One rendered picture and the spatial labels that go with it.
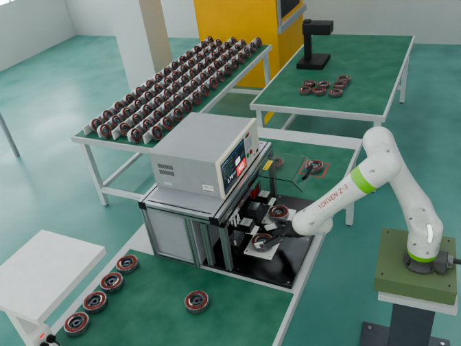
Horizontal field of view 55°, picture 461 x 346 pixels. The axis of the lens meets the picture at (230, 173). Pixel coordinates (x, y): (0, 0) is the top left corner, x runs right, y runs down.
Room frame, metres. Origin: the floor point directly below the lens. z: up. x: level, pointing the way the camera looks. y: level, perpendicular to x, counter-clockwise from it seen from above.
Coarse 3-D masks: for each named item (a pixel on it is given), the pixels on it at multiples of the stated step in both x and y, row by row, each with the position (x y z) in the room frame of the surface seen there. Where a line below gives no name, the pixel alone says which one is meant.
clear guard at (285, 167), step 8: (272, 152) 2.07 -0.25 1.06; (280, 152) 2.06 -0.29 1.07; (272, 160) 1.99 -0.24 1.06; (280, 160) 1.98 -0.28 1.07; (288, 160) 1.97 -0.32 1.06; (296, 160) 1.96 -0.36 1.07; (304, 160) 1.95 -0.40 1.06; (272, 168) 1.92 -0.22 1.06; (280, 168) 1.91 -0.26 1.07; (288, 168) 1.89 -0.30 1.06; (296, 168) 1.88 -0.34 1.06; (304, 168) 1.90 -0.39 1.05; (312, 168) 1.93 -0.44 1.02; (264, 176) 1.85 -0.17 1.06; (272, 176) 1.84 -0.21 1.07; (280, 176) 1.83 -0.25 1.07; (288, 176) 1.82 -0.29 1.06; (296, 176) 1.82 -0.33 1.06; (296, 184) 1.78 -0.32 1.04; (304, 184) 1.80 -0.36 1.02
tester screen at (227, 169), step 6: (240, 144) 1.84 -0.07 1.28; (240, 150) 1.83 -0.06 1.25; (234, 156) 1.77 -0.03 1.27; (228, 162) 1.72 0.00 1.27; (234, 162) 1.76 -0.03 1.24; (240, 162) 1.82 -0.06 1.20; (222, 168) 1.66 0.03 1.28; (228, 168) 1.71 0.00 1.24; (234, 168) 1.76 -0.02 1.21; (222, 174) 1.66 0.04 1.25; (228, 174) 1.71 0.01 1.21; (234, 174) 1.75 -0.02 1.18
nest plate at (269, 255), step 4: (248, 244) 1.67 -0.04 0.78; (276, 244) 1.64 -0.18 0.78; (248, 248) 1.65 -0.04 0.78; (272, 248) 1.62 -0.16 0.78; (276, 248) 1.62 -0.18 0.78; (244, 252) 1.62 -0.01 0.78; (248, 252) 1.62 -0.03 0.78; (252, 252) 1.61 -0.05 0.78; (256, 252) 1.61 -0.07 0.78; (264, 252) 1.60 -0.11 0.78; (268, 252) 1.60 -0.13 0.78; (272, 252) 1.59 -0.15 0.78; (256, 256) 1.59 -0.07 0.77; (260, 256) 1.58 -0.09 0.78; (264, 256) 1.57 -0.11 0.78; (268, 256) 1.57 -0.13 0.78; (272, 256) 1.57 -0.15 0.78
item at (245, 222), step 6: (240, 222) 1.69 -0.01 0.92; (246, 222) 1.68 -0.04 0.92; (252, 222) 1.68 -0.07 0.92; (228, 228) 1.70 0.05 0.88; (234, 228) 1.69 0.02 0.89; (240, 228) 1.67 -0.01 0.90; (246, 228) 1.66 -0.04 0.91; (252, 228) 1.67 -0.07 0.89; (258, 228) 1.68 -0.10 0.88; (234, 234) 1.70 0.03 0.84; (252, 234) 1.64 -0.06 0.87
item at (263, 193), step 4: (256, 192) 1.95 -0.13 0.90; (260, 192) 1.92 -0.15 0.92; (264, 192) 1.91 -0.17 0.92; (268, 192) 1.90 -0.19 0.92; (248, 196) 1.92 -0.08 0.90; (252, 196) 1.92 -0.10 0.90; (260, 196) 1.88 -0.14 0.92; (264, 196) 1.87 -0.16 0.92; (268, 196) 1.87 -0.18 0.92; (252, 200) 1.90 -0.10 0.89; (256, 200) 1.89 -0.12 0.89; (260, 200) 1.87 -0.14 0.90; (264, 200) 1.87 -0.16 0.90; (268, 200) 1.86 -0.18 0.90; (272, 200) 1.88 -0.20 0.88; (252, 204) 1.91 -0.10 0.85; (264, 204) 1.87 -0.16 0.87; (268, 204) 1.86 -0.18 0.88; (272, 204) 1.85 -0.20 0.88
